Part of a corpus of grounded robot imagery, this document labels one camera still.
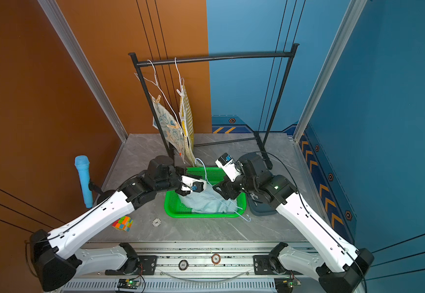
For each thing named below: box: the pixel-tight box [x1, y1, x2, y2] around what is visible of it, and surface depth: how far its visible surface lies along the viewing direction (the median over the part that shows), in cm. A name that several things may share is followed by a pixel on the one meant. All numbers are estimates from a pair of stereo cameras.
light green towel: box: [178, 181, 238, 214], surface depth 87 cm
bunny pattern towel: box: [152, 97, 186, 163], surface depth 84 cm
